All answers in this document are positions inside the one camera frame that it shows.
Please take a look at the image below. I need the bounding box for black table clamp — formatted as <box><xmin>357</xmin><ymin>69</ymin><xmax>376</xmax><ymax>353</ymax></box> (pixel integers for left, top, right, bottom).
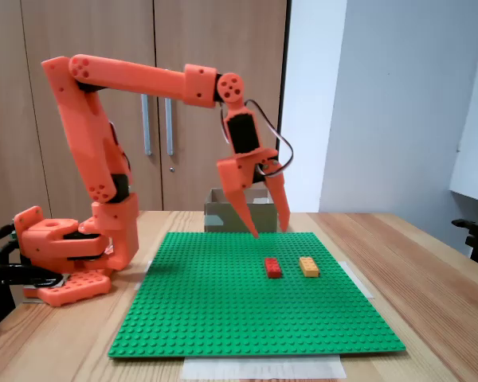
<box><xmin>0</xmin><ymin>263</ymin><xmax>65</xmax><ymax>331</ymax></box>

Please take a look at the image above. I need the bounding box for red lego block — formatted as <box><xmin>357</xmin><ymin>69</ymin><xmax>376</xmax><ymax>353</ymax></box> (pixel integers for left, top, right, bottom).
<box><xmin>264</xmin><ymin>257</ymin><xmax>284</xmax><ymax>279</ymax></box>

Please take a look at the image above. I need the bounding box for yellow lego block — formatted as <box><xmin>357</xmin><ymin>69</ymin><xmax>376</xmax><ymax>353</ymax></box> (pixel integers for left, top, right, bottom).
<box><xmin>298</xmin><ymin>256</ymin><xmax>322</xmax><ymax>279</ymax></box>

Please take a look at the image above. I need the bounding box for narrow masking tape strip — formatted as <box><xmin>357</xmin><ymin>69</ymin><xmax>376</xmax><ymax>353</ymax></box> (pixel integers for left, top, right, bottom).
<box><xmin>133</xmin><ymin>259</ymin><xmax>155</xmax><ymax>292</ymax></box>

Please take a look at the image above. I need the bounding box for brown cardboard box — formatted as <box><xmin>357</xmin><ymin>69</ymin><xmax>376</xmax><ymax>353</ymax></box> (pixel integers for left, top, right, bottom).
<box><xmin>203</xmin><ymin>187</ymin><xmax>280</xmax><ymax>234</ymax></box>

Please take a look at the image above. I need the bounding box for wooden cabinet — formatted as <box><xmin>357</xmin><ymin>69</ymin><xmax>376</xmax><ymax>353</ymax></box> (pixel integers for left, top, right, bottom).
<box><xmin>0</xmin><ymin>0</ymin><xmax>292</xmax><ymax>240</ymax></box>

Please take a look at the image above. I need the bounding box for metal cabinet handle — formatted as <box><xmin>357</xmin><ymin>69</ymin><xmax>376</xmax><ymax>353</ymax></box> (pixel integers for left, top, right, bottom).
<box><xmin>140</xmin><ymin>93</ymin><xmax>153</xmax><ymax>157</ymax></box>
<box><xmin>163</xmin><ymin>97</ymin><xmax>175</xmax><ymax>157</ymax></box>

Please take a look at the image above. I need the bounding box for gripper servo cable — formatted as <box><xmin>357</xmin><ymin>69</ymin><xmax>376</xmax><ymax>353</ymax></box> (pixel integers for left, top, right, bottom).
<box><xmin>220</xmin><ymin>99</ymin><xmax>295</xmax><ymax>177</ymax></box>

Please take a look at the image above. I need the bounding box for white board panel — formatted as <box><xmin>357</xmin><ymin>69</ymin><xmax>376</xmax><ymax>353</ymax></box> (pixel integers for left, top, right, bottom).
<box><xmin>449</xmin><ymin>0</ymin><xmax>478</xmax><ymax>205</ymax></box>

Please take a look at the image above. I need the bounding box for black cable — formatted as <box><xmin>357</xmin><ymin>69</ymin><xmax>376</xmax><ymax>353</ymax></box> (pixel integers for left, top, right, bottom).
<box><xmin>0</xmin><ymin>238</ymin><xmax>25</xmax><ymax>267</ymax></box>
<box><xmin>0</xmin><ymin>224</ymin><xmax>17</xmax><ymax>246</ymax></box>

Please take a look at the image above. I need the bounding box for long masking tape strip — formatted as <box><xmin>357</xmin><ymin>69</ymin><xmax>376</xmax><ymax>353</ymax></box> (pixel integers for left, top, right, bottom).
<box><xmin>182</xmin><ymin>355</ymin><xmax>347</xmax><ymax>381</ymax></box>

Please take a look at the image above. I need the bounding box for green lego baseplate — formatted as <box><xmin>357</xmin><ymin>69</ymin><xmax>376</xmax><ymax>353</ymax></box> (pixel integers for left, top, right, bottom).
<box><xmin>107</xmin><ymin>231</ymin><xmax>407</xmax><ymax>360</ymax></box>

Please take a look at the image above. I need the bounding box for short masking tape strip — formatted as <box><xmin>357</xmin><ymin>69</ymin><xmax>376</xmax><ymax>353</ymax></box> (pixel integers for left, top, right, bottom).
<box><xmin>340</xmin><ymin>260</ymin><xmax>375</xmax><ymax>300</ymax></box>

